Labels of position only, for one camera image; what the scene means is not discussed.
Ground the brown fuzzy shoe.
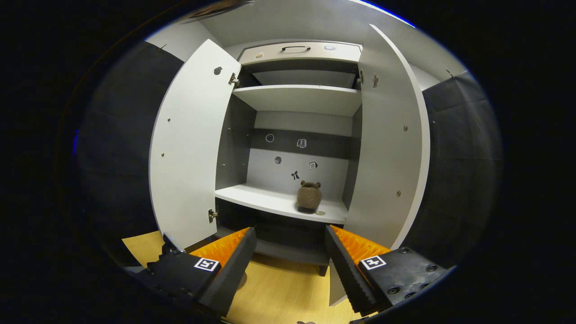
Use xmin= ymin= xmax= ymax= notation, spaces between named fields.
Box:
xmin=296 ymin=180 xmax=323 ymax=214

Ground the beige cabinet drawer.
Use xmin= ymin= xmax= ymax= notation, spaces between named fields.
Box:
xmin=237 ymin=41 xmax=363 ymax=66

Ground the white cabinet door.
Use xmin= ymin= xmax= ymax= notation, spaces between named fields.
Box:
xmin=328 ymin=24 xmax=431 ymax=307
xmin=148 ymin=39 xmax=243 ymax=252

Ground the black backdrop cloth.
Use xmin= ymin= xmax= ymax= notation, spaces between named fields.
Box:
xmin=402 ymin=70 xmax=503 ymax=270
xmin=74 ymin=42 xmax=186 ymax=267

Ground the white shoe cabinet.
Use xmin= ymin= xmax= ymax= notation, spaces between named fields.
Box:
xmin=214 ymin=40 xmax=364 ymax=277

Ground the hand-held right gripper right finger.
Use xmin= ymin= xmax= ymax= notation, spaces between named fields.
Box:
xmin=325 ymin=224 xmax=449 ymax=317

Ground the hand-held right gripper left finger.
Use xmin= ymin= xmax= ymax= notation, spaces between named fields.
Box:
xmin=146 ymin=226 xmax=258 ymax=318

